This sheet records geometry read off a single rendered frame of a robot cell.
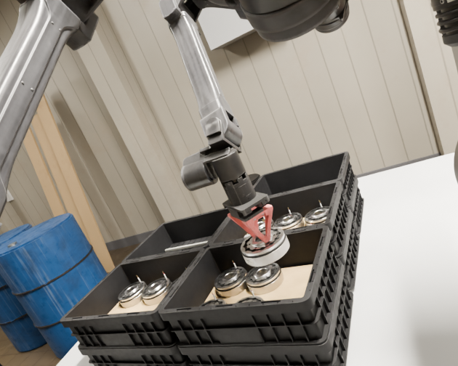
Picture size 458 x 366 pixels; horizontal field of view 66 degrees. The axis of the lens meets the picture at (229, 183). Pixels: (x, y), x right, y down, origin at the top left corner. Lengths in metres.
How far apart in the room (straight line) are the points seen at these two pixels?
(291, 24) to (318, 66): 3.04
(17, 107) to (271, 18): 0.29
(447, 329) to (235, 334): 0.46
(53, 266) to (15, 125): 2.43
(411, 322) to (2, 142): 0.88
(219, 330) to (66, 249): 2.10
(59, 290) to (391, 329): 2.36
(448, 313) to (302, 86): 2.65
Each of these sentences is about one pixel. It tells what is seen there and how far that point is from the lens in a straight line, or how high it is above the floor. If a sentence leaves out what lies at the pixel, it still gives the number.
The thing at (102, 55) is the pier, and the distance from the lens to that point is 3.84.
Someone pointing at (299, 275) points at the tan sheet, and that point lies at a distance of 1.00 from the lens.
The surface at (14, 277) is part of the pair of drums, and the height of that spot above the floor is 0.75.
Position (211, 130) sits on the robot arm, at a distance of 0.71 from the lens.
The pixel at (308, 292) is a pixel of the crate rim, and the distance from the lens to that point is 0.76.
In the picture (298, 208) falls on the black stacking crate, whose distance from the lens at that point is 1.30.
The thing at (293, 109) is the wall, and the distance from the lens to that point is 3.41.
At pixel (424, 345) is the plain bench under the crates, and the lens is 0.93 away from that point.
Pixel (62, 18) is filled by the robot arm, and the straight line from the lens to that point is 0.56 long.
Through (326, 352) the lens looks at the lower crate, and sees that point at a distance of 0.82.
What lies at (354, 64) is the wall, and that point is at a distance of 3.32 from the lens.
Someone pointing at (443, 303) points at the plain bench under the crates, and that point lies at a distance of 1.02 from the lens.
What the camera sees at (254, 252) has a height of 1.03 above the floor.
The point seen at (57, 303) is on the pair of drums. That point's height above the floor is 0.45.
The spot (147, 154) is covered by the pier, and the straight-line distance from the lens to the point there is 3.81.
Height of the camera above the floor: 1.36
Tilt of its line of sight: 14 degrees down
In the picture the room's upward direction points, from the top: 24 degrees counter-clockwise
